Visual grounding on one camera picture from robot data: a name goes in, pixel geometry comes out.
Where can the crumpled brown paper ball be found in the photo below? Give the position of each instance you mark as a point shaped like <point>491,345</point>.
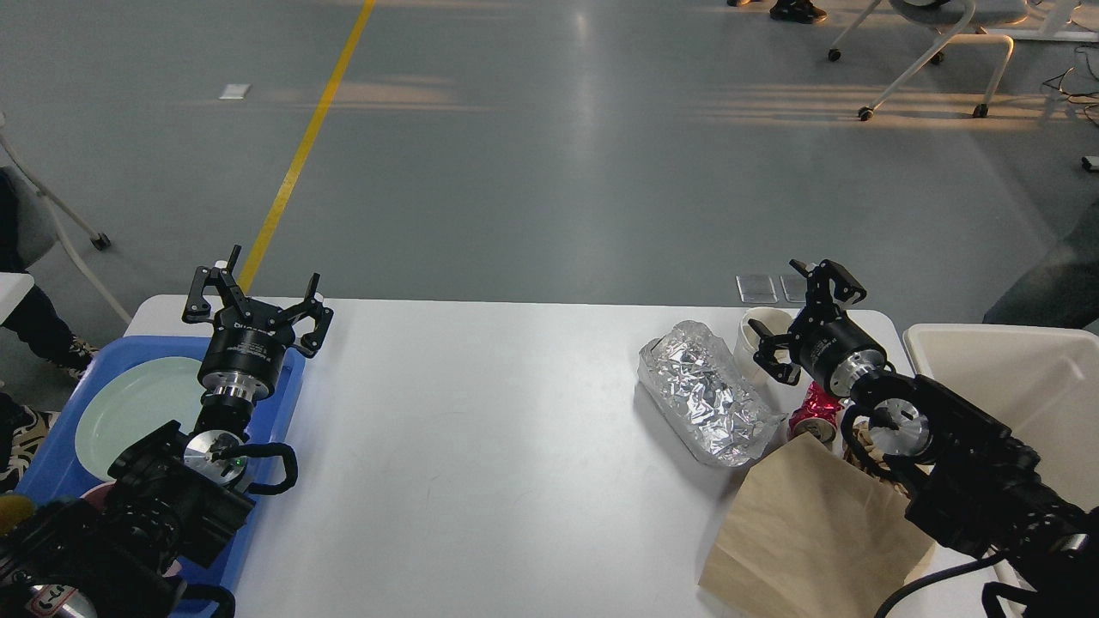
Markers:
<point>863,437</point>

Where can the pink mug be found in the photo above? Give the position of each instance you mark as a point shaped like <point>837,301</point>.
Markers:
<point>97,498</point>

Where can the right metal floor plate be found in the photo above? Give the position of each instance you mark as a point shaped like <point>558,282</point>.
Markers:
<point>794,288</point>

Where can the brown paper bag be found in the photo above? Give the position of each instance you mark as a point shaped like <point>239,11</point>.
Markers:
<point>809,535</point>

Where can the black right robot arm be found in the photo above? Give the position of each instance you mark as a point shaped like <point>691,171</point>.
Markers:
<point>973,487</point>

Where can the light green plate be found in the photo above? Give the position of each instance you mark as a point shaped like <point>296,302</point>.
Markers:
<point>134,404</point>

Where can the metal floor plate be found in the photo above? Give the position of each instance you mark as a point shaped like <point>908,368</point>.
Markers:
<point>794,288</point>
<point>756,290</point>

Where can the beige plastic bin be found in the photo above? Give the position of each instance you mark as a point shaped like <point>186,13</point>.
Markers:
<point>1040,382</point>

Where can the crumpled aluminium foil container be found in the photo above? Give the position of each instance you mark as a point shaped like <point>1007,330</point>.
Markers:
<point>721,418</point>

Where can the white paper cup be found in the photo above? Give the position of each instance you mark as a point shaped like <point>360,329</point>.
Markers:
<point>777,321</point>

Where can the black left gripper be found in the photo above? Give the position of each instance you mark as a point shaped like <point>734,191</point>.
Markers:
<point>242,360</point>

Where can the white desk frame background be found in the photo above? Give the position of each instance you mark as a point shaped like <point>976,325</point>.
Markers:
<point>1049,22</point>

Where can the left metal floor plate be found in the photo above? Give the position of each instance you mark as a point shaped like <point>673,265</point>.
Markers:
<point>756,290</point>

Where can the seated person at left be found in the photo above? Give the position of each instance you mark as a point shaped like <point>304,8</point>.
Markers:
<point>36,323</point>

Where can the teal mug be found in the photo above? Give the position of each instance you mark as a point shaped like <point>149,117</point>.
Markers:
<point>14,510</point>

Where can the white table at left edge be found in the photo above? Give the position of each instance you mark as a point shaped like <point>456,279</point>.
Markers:
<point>14,287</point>

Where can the person in white shorts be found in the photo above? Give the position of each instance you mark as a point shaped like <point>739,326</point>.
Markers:
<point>799,12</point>

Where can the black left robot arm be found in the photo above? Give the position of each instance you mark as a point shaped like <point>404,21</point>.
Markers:
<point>175,494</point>

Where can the grey chair at left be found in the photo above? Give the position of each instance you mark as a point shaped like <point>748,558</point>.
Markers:
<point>40,229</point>

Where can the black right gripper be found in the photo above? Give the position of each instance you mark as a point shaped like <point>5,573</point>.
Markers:
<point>828,345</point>

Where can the blue plastic tray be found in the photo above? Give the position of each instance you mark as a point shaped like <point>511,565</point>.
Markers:
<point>57,473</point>

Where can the white rolling chair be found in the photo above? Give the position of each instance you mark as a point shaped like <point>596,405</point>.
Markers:
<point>954,23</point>

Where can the crushed red can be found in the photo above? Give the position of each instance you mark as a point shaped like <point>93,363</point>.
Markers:
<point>818,415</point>

